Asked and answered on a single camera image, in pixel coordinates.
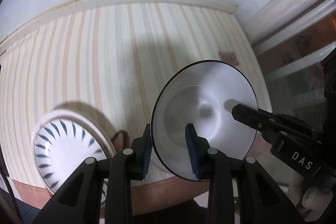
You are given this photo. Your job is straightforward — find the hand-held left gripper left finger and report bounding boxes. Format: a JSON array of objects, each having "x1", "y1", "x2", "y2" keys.
[{"x1": 33, "y1": 124, "x2": 153, "y2": 224}]

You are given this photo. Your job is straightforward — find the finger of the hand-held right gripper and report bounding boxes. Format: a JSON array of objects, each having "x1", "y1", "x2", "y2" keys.
[{"x1": 232, "y1": 104, "x2": 316, "y2": 136}]

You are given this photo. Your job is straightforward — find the person's right hand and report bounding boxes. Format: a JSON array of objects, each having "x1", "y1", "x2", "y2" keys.
[{"x1": 289, "y1": 174, "x2": 332, "y2": 214}]

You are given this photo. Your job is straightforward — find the black cable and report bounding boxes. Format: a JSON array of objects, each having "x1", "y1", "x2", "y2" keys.
[{"x1": 0, "y1": 151, "x2": 23, "y2": 224}]

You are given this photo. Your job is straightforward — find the white ribbed door frame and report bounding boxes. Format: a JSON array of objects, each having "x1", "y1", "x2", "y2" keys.
[{"x1": 236, "y1": 0, "x2": 336, "y2": 49}]

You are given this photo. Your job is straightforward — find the white plate grey leaf print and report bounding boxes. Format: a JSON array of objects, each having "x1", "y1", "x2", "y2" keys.
[{"x1": 31, "y1": 110, "x2": 116, "y2": 203}]

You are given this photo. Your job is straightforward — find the striped tablecloth with cat print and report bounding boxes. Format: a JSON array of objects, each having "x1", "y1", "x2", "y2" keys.
[{"x1": 0, "y1": 1, "x2": 273, "y2": 211}]

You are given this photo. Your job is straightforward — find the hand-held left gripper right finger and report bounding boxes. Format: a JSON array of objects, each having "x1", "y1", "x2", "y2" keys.
[{"x1": 185, "y1": 123, "x2": 300, "y2": 224}]

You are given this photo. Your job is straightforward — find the brown square cloth patch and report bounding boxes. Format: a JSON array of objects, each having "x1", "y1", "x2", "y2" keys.
[{"x1": 219, "y1": 51, "x2": 240, "y2": 65}]

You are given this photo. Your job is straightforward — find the white bowl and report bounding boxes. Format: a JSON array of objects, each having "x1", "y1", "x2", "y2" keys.
[{"x1": 151, "y1": 59, "x2": 259, "y2": 182}]

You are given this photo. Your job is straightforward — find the glass sliding door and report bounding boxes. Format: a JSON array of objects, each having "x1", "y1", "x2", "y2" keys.
[{"x1": 256, "y1": 17, "x2": 336, "y2": 111}]

